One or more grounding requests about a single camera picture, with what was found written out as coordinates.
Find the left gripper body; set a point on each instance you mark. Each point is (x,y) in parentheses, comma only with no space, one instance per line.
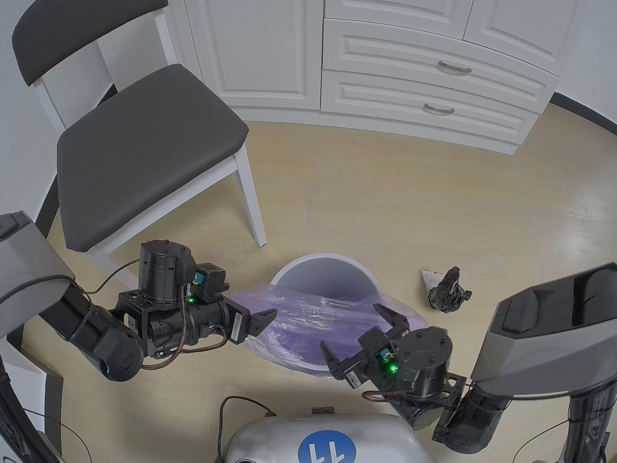
(207,326)

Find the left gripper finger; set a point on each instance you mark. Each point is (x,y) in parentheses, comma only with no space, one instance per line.
(260,321)

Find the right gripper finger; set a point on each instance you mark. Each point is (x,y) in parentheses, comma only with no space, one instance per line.
(333,360)
(394,321)

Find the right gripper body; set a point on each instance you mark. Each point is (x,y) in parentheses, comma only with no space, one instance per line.
(385,376)

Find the purple plastic bag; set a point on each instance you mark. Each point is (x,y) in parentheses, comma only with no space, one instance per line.
(299,316)

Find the black plastic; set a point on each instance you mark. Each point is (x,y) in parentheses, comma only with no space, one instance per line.
(446,297)

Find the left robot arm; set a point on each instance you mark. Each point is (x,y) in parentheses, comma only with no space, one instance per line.
(159,268)

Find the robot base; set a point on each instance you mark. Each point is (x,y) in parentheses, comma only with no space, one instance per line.
(289,437)

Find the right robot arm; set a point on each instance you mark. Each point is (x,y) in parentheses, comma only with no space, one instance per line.
(426,360)

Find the white trash bin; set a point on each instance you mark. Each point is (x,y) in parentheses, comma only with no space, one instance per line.
(328,273)

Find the white chair grey cushions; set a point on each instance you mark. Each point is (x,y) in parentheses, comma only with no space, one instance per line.
(144,138)

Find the white wardrobe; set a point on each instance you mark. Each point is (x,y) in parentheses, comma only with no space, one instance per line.
(270,41)

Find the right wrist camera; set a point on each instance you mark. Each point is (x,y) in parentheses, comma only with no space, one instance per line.
(373,343)

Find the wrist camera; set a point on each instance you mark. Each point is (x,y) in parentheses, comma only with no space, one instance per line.
(212,282)
(373,343)

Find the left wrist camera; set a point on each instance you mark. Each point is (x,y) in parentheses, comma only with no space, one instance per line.
(212,282)

